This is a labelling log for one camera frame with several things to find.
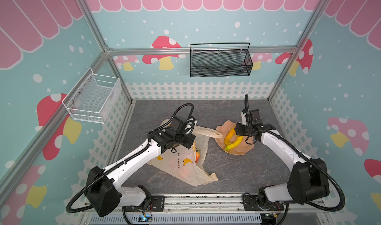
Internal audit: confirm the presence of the yellow banana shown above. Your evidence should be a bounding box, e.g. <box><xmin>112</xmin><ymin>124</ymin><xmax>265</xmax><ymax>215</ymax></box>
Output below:
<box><xmin>224</xmin><ymin>136</ymin><xmax>243</xmax><ymax>150</ymax></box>

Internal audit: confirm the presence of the banana print plastic bag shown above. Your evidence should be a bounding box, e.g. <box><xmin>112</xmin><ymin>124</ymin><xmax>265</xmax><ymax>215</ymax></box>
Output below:
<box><xmin>147</xmin><ymin>126</ymin><xmax>223</xmax><ymax>186</ymax></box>

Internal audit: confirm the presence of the yellow green mango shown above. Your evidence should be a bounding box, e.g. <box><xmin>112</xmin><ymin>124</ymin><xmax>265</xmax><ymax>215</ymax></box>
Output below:
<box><xmin>225</xmin><ymin>127</ymin><xmax>237</xmax><ymax>141</ymax></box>

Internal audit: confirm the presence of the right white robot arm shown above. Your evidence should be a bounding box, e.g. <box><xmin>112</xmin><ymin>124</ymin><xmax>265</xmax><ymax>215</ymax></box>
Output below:
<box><xmin>234</xmin><ymin>109</ymin><xmax>345</xmax><ymax>212</ymax></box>

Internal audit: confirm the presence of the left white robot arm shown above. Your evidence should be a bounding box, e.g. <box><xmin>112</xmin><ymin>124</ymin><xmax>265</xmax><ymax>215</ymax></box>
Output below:
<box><xmin>65</xmin><ymin>116</ymin><xmax>196</xmax><ymax>217</ymax></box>

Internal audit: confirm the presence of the peach wavy plate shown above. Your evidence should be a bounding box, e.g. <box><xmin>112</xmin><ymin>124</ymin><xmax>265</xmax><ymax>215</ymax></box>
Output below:
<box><xmin>216</xmin><ymin>120</ymin><xmax>255</xmax><ymax>156</ymax></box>

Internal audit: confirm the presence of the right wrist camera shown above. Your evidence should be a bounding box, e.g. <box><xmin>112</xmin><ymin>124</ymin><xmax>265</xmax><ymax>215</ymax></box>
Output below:
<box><xmin>241</xmin><ymin>112</ymin><xmax>247</xmax><ymax>125</ymax></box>

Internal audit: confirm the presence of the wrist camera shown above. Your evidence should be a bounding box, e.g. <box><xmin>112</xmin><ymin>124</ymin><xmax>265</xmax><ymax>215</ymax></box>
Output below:
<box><xmin>185</xmin><ymin>116</ymin><xmax>197</xmax><ymax>135</ymax></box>
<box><xmin>241</xmin><ymin>112</ymin><xmax>247</xmax><ymax>125</ymax></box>

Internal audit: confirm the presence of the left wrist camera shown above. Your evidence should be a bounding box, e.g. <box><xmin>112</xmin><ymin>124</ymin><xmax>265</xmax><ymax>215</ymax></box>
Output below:
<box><xmin>185</xmin><ymin>116</ymin><xmax>197</xmax><ymax>135</ymax></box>

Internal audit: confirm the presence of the black wire basket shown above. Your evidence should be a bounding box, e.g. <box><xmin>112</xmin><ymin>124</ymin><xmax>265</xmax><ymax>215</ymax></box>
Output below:
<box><xmin>190</xmin><ymin>42</ymin><xmax>254</xmax><ymax>78</ymax></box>

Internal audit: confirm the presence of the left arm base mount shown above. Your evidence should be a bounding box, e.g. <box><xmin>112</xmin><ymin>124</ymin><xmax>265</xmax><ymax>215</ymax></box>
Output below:
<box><xmin>124</xmin><ymin>195</ymin><xmax>165</xmax><ymax>213</ymax></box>

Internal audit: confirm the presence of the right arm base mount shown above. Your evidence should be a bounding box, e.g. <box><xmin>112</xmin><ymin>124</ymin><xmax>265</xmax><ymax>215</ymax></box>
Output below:
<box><xmin>242</xmin><ymin>193</ymin><xmax>284</xmax><ymax>213</ymax></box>

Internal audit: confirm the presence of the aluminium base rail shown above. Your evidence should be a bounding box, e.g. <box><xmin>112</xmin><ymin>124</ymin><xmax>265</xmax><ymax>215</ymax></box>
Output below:
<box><xmin>77</xmin><ymin>193</ymin><xmax>334</xmax><ymax>225</ymax></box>

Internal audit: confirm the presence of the white wire basket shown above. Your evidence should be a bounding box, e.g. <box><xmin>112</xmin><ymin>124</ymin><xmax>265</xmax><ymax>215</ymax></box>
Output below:
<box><xmin>62</xmin><ymin>68</ymin><xmax>122</xmax><ymax>124</ymax></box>

